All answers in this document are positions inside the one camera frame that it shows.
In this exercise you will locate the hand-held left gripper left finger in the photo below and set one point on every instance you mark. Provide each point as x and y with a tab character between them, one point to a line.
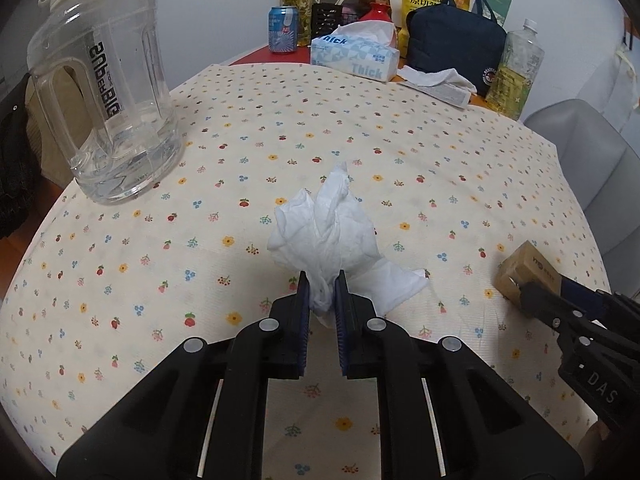
302	320

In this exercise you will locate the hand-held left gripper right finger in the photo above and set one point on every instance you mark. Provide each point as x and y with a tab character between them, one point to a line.
341	320

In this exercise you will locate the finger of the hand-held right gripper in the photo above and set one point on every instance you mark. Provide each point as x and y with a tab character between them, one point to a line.
547	307
587	295

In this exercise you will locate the small brown cardboard box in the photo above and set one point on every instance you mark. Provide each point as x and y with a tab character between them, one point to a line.
520	267

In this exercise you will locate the white tissue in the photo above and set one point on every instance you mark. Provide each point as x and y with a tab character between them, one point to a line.
340	230

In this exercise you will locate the person's right hand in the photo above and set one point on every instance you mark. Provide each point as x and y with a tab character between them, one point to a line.
597	442

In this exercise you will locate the grey chair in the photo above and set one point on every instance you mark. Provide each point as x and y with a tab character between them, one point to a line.
600	160

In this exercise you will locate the floral tablecloth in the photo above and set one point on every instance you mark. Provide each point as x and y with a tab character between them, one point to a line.
150	240

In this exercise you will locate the clear hanging plastic bag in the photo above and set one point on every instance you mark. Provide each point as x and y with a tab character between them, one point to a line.
617	85

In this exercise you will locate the large clear plastic bottle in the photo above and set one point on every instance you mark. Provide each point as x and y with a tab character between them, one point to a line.
515	75

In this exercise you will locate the flat white tissue pack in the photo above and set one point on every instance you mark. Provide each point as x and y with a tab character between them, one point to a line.
440	82

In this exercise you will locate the blue white tissue box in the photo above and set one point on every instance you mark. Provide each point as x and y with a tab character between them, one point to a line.
350	55

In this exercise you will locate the red table mat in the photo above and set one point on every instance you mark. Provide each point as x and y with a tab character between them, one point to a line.
260	55

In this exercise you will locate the clear plastic water jug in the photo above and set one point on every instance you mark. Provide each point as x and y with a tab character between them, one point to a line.
125	110

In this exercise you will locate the navy blue lunch bag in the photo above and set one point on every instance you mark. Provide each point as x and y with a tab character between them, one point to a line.
450	45

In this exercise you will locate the blue drink can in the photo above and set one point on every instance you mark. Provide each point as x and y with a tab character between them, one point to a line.
283	30

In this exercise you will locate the black mesh holder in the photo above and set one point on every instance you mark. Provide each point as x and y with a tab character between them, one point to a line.
327	17

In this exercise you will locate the green box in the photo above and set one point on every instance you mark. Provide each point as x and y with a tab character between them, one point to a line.
500	0

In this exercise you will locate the bottle with yellow contents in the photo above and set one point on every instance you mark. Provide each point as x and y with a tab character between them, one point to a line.
296	5

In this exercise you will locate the beige furniture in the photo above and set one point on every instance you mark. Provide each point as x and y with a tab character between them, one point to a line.
42	130

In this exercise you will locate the black cloth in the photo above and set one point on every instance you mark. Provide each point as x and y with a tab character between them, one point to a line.
15	160

